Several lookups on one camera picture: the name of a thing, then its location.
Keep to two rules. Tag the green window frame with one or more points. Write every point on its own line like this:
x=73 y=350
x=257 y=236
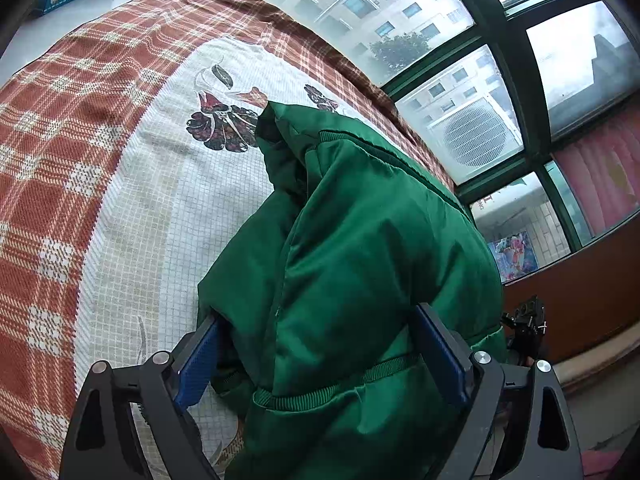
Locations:
x=510 y=60

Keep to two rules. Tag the red plaid floral blanket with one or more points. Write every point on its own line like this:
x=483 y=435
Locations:
x=100 y=160

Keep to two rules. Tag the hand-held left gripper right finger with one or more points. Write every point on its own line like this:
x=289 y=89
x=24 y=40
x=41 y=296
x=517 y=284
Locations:
x=440 y=355

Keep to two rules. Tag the green padded jacket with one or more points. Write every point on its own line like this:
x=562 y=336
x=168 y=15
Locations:
x=350 y=260

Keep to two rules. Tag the pink curtain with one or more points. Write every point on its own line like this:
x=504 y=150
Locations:
x=600 y=180

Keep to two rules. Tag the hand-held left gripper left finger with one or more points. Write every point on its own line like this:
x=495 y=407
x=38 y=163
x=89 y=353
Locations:
x=197 y=365

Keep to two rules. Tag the white outdoor air conditioner unit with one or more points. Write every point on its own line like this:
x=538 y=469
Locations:
x=475 y=135

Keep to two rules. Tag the colourful poster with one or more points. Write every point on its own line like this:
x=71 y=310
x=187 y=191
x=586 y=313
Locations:
x=514 y=256

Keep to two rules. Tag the brown wooden board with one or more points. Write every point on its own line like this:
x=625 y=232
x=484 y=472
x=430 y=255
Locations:
x=590 y=300

